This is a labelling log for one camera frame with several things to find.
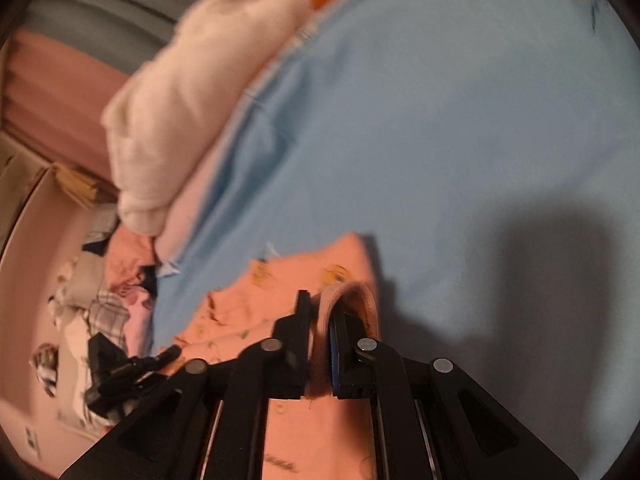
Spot orange cartoon print shirt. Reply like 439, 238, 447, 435
172, 232, 380, 479

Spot light pink garment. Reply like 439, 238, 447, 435
124, 286, 154, 358

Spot black white plush toy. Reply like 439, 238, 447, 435
29, 342, 58, 398

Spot plaid grey blanket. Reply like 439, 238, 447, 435
48, 252, 129, 436

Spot salmon crumpled garment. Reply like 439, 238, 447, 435
104, 223, 156, 294

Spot pink quilt under sheet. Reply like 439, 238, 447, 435
154, 16, 318, 266

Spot grey striped pillow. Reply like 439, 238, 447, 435
81, 204, 119, 257

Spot yellow curtain tassel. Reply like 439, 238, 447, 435
52, 162, 117, 209

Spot white plush blanket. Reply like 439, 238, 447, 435
101, 0, 314, 236

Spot pink curtain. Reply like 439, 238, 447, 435
2, 28, 128, 182

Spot blue floral bed sheet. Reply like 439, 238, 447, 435
154, 0, 639, 479

